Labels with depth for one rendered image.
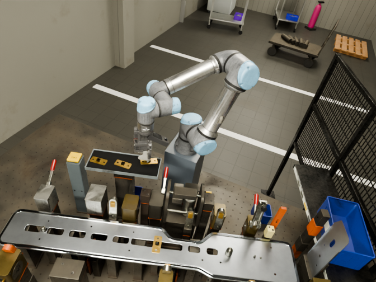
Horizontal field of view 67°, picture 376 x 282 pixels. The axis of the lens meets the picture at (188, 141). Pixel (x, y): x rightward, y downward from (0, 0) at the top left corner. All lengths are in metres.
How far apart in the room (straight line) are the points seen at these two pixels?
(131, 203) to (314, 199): 1.02
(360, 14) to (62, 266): 8.25
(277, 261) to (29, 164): 1.70
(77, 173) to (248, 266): 0.97
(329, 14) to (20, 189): 7.90
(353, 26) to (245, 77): 7.49
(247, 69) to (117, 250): 1.00
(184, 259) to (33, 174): 1.24
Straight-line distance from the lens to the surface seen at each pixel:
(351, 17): 8.64
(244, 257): 1.47
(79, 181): 1.66
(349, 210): 1.77
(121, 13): 4.46
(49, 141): 2.39
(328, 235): 1.42
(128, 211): 1.44
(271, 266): 1.49
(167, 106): 1.23
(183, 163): 1.66
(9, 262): 1.42
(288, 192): 3.23
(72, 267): 1.38
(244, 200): 2.05
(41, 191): 1.59
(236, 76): 1.32
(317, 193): 1.84
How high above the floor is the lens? 2.26
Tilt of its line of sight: 41 degrees down
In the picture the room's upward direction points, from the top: 9 degrees clockwise
